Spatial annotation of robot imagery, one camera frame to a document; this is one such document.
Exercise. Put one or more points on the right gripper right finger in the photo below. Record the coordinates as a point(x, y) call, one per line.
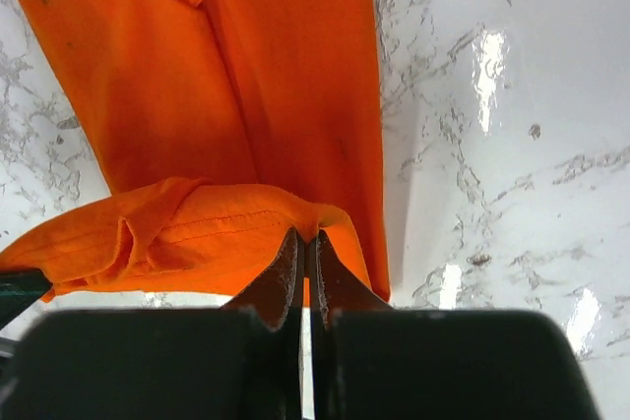
point(373, 361)

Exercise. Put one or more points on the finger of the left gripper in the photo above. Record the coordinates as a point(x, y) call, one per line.
point(18, 291)

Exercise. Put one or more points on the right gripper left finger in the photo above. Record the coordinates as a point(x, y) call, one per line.
point(238, 361)

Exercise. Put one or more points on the orange t shirt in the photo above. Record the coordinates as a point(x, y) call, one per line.
point(218, 125)

